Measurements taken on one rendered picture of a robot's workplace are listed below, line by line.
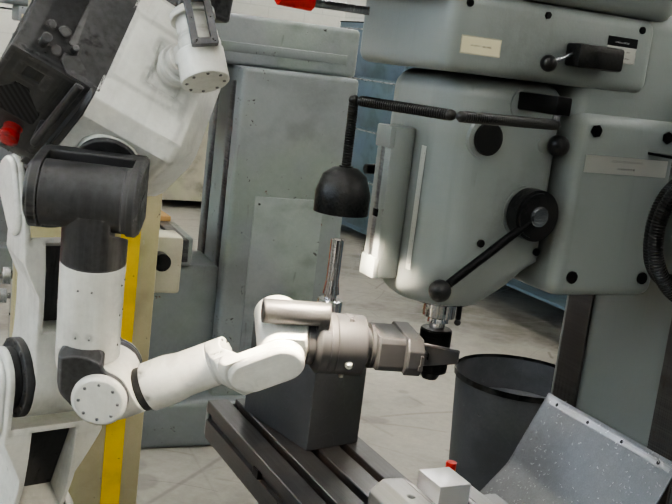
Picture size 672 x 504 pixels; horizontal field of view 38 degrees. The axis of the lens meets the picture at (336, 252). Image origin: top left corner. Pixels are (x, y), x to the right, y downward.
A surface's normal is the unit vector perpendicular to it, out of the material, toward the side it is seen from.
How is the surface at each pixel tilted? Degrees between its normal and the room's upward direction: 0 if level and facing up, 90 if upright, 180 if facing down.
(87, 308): 100
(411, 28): 90
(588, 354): 90
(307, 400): 90
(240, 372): 115
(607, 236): 90
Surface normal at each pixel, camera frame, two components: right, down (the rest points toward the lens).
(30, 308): -0.79, 0.02
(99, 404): 0.00, 0.36
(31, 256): 0.61, 0.06
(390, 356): 0.18, 0.22
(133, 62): 0.57, -0.33
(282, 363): 0.11, 0.61
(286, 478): 0.12, -0.97
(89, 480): 0.43, 0.22
